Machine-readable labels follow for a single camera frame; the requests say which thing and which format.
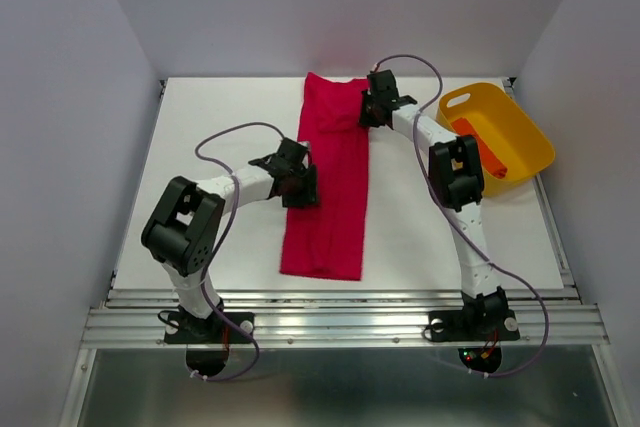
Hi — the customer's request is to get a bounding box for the red t shirt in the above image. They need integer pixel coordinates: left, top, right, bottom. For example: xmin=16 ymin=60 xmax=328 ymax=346
xmin=279 ymin=73 xmax=369 ymax=281

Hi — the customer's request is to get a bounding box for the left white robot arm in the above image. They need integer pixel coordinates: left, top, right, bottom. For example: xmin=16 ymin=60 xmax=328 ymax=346
xmin=141 ymin=138 xmax=319 ymax=344

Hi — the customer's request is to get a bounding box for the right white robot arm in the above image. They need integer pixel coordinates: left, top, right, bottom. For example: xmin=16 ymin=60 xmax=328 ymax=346
xmin=359 ymin=70 xmax=510 ymax=343

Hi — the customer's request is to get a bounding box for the orange rolled t shirt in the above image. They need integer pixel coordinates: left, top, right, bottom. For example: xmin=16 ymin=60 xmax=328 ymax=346
xmin=452 ymin=117 xmax=508 ymax=179

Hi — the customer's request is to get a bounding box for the yellow plastic basket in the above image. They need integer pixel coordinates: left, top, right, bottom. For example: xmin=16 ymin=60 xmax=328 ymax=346
xmin=436 ymin=82 xmax=555 ymax=197

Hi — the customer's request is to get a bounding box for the aluminium rail frame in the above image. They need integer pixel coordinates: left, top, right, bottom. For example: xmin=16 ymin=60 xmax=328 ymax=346
xmin=62 ymin=77 xmax=634 ymax=426

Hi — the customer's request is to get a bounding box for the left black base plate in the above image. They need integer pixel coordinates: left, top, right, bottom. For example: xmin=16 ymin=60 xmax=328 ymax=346
xmin=157 ymin=310 xmax=251 ymax=345

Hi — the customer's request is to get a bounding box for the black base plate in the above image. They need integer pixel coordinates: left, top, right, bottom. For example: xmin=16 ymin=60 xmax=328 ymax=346
xmin=157 ymin=310 xmax=251 ymax=345
xmin=422 ymin=309 xmax=521 ymax=343

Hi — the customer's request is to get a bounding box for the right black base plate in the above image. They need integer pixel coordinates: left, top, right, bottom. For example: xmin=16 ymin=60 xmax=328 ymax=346
xmin=422 ymin=309 xmax=521 ymax=343

